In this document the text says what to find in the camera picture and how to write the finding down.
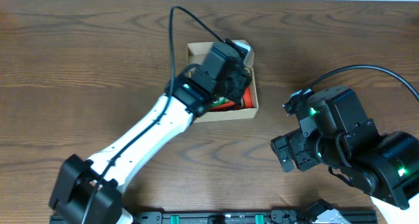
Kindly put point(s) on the cardboard box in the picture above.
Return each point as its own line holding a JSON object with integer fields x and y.
{"x": 196, "y": 52}

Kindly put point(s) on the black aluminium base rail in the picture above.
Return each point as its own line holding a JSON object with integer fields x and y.
{"x": 316, "y": 212}

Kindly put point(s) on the red utility knife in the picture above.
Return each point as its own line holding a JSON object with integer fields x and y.
{"x": 229, "y": 106}

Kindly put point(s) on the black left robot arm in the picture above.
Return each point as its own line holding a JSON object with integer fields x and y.
{"x": 90, "y": 191}

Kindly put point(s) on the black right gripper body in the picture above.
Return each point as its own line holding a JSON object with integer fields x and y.
{"x": 306, "y": 151}

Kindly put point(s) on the green tape roll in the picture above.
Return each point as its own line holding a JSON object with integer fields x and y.
{"x": 220, "y": 101}

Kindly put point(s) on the red mini stapler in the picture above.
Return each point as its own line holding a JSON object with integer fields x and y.
{"x": 247, "y": 101}

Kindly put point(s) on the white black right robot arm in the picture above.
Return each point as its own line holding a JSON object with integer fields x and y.
{"x": 335, "y": 130}

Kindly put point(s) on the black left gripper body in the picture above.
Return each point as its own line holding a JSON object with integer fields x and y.
{"x": 231, "y": 89}

